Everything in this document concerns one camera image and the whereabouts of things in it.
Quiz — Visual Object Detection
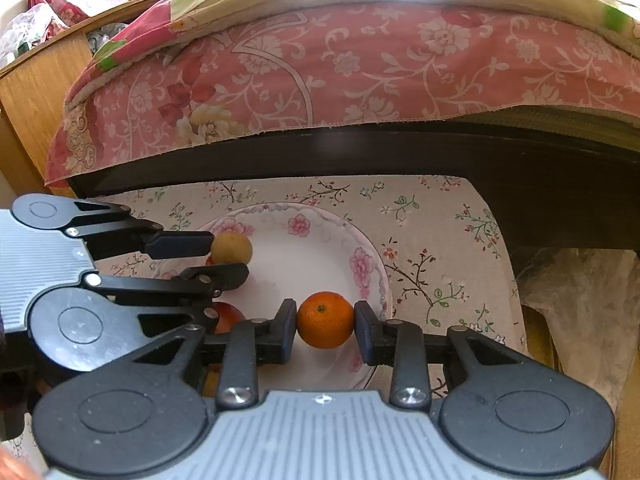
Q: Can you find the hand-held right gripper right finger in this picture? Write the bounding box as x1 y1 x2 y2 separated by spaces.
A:
354 301 526 410

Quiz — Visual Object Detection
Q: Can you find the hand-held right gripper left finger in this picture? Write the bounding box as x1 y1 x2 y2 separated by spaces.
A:
131 299 299 409

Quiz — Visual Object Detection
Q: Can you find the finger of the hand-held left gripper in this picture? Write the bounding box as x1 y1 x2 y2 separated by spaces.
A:
85 264 250 338
65 199 215 261

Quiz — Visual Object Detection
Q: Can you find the brown longan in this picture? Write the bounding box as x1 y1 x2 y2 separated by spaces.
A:
211 231 253 266

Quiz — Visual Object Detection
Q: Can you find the large red tomato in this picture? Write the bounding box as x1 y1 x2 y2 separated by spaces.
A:
212 302 248 336

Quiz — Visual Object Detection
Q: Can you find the white floral plate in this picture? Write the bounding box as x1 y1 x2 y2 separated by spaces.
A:
165 202 393 391

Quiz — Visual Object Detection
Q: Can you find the floral tablecloth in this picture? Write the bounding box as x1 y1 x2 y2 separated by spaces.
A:
0 175 526 471

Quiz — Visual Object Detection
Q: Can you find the wooden cabinet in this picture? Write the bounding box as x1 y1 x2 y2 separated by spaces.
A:
0 0 186 201

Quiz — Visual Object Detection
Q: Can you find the translucent plastic sheet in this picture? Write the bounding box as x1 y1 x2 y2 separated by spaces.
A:
520 247 640 411

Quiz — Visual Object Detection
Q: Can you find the clear plastic bag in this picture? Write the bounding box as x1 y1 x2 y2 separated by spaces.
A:
0 2 56 61

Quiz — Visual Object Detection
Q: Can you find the pink floral bed sheet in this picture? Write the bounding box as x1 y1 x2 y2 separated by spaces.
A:
44 0 640 188

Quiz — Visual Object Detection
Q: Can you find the dark bed frame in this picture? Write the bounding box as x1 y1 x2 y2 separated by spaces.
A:
65 120 640 261

